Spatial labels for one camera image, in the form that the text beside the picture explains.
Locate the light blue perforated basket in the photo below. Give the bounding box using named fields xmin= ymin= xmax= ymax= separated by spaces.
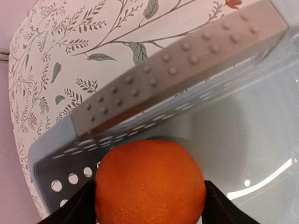
xmin=28 ymin=0 xmax=299 ymax=224

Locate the orange toy orange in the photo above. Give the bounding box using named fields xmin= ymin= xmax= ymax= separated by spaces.
xmin=95 ymin=140 xmax=206 ymax=224

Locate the floral tablecloth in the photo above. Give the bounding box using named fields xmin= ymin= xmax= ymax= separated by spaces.
xmin=8 ymin=0 xmax=269 ymax=210

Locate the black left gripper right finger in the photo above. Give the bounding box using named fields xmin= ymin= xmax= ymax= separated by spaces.
xmin=202 ymin=180 xmax=259 ymax=224

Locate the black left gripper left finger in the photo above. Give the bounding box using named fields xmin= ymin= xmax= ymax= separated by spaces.
xmin=38 ymin=180 xmax=96 ymax=224

